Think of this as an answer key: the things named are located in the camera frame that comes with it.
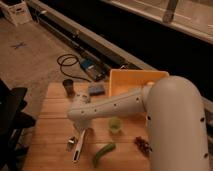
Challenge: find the bunch of dark grapes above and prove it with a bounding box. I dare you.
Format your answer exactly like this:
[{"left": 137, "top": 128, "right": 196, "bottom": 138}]
[{"left": 134, "top": 137, "right": 150, "bottom": 157}]

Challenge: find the white handled brush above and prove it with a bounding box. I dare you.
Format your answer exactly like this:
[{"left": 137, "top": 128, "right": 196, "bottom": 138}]
[{"left": 72, "top": 130, "right": 86, "bottom": 163}]

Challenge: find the black cable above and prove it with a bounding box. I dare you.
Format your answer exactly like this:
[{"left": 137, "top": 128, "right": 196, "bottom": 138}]
[{"left": 56, "top": 53, "right": 92, "bottom": 83}]

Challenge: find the silver fork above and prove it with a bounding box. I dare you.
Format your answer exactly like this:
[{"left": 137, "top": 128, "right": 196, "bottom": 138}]
[{"left": 67, "top": 136, "right": 75, "bottom": 151}]

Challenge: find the green plastic cup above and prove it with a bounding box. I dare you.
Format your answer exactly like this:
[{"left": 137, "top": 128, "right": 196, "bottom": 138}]
[{"left": 108, "top": 117, "right": 121, "bottom": 134}]

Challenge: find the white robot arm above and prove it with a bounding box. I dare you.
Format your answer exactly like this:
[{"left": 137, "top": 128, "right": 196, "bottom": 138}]
[{"left": 68, "top": 76, "right": 210, "bottom": 171}]

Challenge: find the metal floor rail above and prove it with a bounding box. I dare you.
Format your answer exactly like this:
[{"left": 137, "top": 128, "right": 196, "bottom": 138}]
[{"left": 26, "top": 0, "right": 213, "bottom": 113}]

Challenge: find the yellow plastic tray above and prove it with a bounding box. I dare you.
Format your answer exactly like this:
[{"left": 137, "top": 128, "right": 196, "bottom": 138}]
[{"left": 109, "top": 69, "right": 169, "bottom": 96}]

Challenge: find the white cardboard box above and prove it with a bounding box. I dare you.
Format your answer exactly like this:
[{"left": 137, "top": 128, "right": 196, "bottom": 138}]
[{"left": 0, "top": 0, "right": 32, "bottom": 26}]

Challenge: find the black chair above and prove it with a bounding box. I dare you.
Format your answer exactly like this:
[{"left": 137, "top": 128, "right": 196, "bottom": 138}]
[{"left": 0, "top": 79, "right": 36, "bottom": 171}]

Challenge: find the green pepper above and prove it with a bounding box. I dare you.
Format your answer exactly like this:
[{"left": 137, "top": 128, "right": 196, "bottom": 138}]
[{"left": 92, "top": 143, "right": 116, "bottom": 168}]

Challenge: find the blue sponge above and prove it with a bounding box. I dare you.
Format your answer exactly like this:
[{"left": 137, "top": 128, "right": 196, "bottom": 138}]
[{"left": 88, "top": 84, "right": 105, "bottom": 96}]

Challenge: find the dark metal cup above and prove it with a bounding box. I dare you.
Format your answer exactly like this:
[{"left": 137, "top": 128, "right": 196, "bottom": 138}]
[{"left": 62, "top": 79, "right": 74, "bottom": 96}]

